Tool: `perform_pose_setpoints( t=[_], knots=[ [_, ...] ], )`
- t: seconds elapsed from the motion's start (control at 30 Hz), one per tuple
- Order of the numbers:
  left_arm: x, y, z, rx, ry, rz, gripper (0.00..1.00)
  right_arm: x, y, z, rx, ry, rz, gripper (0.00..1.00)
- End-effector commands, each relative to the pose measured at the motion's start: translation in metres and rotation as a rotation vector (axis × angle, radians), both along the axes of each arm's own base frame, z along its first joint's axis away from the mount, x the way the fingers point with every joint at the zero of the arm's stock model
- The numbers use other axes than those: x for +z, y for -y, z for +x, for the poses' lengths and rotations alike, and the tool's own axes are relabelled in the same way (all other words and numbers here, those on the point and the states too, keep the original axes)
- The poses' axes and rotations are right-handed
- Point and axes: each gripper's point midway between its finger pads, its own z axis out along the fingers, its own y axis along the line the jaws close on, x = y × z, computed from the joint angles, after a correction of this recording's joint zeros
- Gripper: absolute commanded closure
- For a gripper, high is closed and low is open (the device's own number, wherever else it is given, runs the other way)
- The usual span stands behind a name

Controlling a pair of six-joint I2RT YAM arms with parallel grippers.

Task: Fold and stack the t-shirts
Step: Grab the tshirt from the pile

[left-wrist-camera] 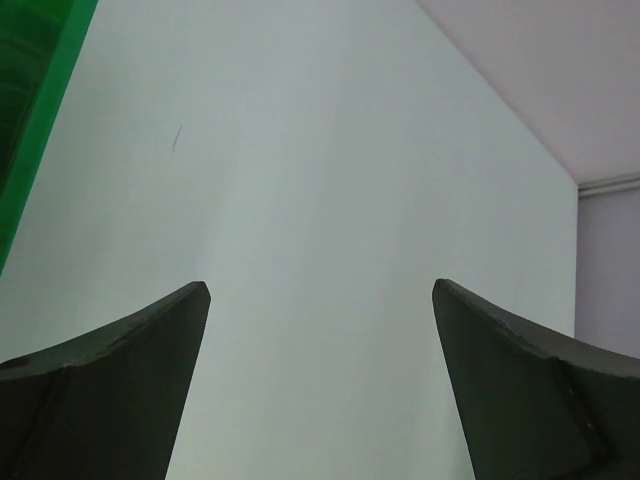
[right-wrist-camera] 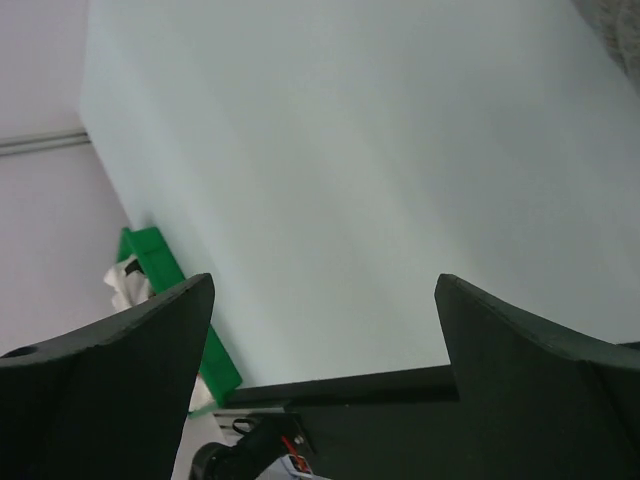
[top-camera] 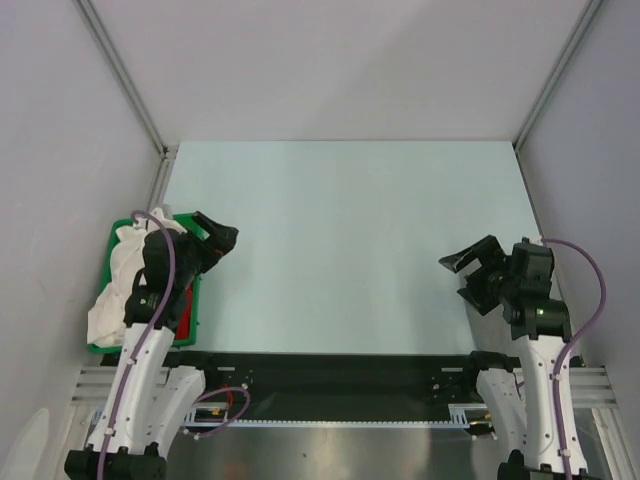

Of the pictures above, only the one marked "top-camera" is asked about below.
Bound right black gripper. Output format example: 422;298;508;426
439;234;518;315

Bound white printed t-shirt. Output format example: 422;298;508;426
87;208;187;354

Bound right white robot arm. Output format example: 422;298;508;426
439;235;589;479

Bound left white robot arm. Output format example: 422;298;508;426
64;210;239;479

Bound green plastic bin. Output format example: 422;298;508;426
87;208;205;354

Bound red t-shirt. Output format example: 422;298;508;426
175;285;193;340

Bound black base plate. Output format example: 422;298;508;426
163;350;520;423

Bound white slotted cable duct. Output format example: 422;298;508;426
182;403;501;430

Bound aluminium frame rail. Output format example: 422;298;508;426
69;364;171;404

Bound left corner aluminium post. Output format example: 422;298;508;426
73;0;168;160

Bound corner aluminium post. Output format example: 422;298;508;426
73;0;168;160
512;0;608;156

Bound right corner aluminium post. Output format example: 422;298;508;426
512;0;608;156

